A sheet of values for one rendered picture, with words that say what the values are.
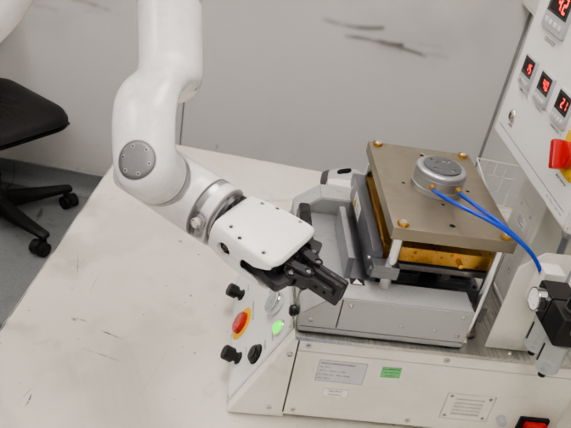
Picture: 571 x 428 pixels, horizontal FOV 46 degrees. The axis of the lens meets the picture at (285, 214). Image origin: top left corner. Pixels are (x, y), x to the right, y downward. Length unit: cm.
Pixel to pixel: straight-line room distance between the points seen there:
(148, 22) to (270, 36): 166
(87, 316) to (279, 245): 55
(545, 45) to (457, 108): 159
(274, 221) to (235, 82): 185
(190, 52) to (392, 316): 46
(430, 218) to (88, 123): 208
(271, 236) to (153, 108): 20
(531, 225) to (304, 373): 42
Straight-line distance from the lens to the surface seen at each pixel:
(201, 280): 134
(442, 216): 99
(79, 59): 279
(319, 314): 97
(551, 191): 101
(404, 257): 100
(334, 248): 111
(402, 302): 98
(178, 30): 92
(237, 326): 118
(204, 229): 83
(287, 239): 81
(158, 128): 79
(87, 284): 132
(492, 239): 98
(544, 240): 112
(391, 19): 255
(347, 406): 110
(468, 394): 112
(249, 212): 83
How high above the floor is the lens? 158
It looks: 31 degrees down
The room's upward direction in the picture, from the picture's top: 11 degrees clockwise
